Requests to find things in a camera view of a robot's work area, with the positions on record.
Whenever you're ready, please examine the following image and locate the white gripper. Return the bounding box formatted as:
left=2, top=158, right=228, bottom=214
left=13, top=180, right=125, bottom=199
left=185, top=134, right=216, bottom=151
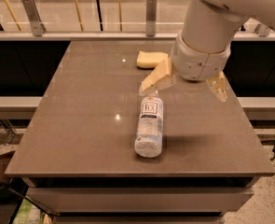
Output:
left=139, top=32, right=231, bottom=102

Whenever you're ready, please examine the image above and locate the blue plastic water bottle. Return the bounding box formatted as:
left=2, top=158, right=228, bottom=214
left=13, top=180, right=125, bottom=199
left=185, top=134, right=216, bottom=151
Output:
left=134, top=92, right=163, bottom=158

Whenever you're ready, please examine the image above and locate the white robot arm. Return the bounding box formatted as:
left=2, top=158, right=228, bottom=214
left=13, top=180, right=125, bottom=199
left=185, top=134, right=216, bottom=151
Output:
left=139, top=0, right=275, bottom=102

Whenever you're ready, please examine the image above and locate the yellow sponge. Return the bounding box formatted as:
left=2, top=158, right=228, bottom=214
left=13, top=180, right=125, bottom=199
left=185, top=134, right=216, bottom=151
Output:
left=137, top=50, right=168, bottom=69

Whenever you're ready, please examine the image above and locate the grey table drawer base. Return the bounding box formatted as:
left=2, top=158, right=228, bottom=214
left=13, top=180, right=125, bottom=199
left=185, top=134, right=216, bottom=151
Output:
left=27, top=188, right=254, bottom=218

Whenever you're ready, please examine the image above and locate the grey metal railing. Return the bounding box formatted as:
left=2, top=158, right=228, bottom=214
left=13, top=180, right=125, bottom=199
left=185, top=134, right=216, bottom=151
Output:
left=0, top=0, right=275, bottom=42

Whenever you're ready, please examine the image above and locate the green white package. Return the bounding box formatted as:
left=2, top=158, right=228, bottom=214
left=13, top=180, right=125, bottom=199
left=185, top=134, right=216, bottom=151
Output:
left=13, top=200, right=42, bottom=224

